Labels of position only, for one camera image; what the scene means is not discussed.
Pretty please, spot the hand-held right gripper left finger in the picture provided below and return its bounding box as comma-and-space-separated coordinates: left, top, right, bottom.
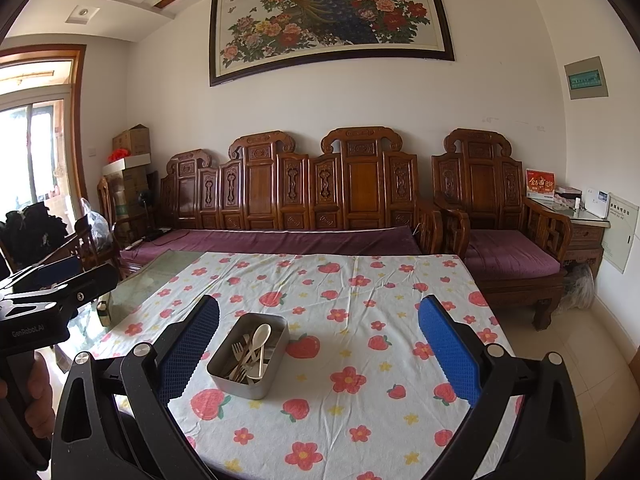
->
50, 294, 222, 480

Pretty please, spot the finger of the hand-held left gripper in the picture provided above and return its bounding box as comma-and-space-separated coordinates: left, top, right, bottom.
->
0, 263, 120, 317
10, 256, 82, 286

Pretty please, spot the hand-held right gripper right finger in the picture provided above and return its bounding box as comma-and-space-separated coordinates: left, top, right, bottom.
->
419, 295, 587, 480

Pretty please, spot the metal fork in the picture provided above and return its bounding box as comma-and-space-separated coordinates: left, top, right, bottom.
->
227, 341, 247, 381

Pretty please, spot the rectangular metal tray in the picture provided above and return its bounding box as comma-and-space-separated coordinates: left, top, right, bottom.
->
206, 311, 290, 401

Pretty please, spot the person's left hand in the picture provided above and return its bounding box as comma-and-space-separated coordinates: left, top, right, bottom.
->
27, 353, 55, 456

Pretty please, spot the wooden chair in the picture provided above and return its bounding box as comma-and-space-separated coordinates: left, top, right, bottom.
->
97, 176, 151, 241
20, 220, 118, 281

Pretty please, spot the black clothes pile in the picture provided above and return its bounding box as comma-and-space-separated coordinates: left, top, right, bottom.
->
0, 202, 68, 261

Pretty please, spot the clear plastic bag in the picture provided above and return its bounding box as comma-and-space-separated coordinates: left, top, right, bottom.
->
81, 197, 113, 251

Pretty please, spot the small black fan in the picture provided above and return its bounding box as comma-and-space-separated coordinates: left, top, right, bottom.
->
140, 189, 163, 241

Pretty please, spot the large cardboard box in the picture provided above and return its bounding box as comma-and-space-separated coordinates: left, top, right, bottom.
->
105, 165, 160, 221

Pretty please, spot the floral white tablecloth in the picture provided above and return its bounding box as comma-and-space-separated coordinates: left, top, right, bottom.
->
102, 251, 526, 480

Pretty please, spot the square purple seat cushion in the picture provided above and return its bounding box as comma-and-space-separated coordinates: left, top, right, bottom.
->
467, 228, 566, 278

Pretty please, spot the white flat box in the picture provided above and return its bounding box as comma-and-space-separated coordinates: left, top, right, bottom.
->
102, 155, 153, 177

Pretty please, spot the grey plastic bag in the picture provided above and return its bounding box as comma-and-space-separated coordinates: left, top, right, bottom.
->
560, 262, 596, 311

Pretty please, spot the brown cardboard box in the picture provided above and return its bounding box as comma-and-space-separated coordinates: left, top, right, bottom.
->
112, 125, 152, 157

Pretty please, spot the wood framed glass door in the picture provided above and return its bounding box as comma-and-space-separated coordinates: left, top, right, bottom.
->
0, 44, 88, 221

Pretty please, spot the long purple seat cushion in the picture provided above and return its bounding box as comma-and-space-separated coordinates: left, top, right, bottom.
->
122, 225, 423, 266

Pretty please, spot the wooden side table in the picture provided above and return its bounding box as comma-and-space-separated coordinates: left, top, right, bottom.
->
527, 195, 612, 276

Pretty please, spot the carved wooden armchair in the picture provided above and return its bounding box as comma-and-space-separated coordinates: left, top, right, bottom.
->
431, 128, 575, 331

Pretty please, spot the carved wooden sofa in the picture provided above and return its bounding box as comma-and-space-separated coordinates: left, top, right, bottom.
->
159, 126, 443, 256

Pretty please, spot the red gift box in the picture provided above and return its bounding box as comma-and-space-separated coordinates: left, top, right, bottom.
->
525, 168, 557, 200

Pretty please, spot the white router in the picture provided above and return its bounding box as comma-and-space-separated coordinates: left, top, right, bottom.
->
585, 188, 611, 219

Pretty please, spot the square ceiling light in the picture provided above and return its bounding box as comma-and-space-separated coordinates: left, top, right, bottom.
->
66, 6, 101, 24

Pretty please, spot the framed peacock painting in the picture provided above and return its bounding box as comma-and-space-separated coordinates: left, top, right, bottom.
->
209, 0, 456, 87

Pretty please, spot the white wall panel door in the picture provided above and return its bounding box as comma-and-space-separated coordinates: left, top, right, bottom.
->
602, 192, 637, 275

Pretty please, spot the grey wall panel box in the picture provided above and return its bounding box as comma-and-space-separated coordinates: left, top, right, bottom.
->
564, 56, 610, 101

